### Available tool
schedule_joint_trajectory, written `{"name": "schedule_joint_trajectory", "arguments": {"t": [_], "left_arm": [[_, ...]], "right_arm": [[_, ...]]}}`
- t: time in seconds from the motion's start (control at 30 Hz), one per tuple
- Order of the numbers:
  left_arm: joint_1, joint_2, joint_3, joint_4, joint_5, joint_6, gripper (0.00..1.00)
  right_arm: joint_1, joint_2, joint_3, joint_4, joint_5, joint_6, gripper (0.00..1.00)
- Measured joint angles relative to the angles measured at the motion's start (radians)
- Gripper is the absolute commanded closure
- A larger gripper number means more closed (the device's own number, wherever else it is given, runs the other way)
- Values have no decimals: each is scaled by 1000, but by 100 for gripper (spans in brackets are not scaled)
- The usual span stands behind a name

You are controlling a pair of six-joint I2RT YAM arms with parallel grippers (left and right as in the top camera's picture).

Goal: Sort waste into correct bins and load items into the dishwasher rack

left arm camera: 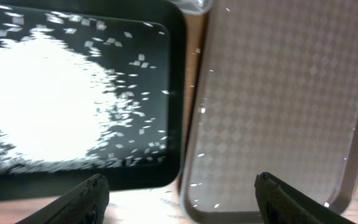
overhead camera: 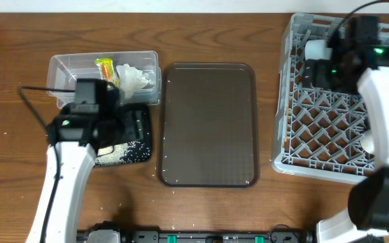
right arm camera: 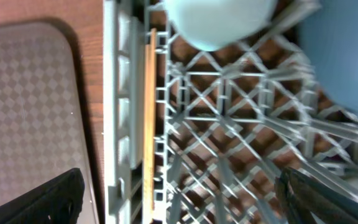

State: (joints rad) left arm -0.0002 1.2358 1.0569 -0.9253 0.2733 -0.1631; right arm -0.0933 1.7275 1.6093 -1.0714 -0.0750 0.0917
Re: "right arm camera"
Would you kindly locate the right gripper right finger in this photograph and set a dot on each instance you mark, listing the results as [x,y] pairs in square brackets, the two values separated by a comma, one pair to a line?
[303,198]

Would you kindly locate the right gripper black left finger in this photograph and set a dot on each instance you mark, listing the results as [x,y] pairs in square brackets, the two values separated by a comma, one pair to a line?
[59,200]

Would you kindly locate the dark blue plate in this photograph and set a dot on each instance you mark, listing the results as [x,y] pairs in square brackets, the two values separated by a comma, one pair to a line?
[329,38]

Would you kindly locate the wooden chopstick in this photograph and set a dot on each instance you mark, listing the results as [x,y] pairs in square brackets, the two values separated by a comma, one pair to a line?
[149,127]

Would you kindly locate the light blue bowl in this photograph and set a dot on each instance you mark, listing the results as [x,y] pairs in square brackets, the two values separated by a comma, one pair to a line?
[210,25]

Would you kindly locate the grey dishwasher rack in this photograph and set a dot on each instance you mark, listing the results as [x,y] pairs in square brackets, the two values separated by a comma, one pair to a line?
[227,122]

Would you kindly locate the brown serving tray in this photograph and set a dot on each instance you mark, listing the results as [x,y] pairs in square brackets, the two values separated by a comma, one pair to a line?
[41,128]

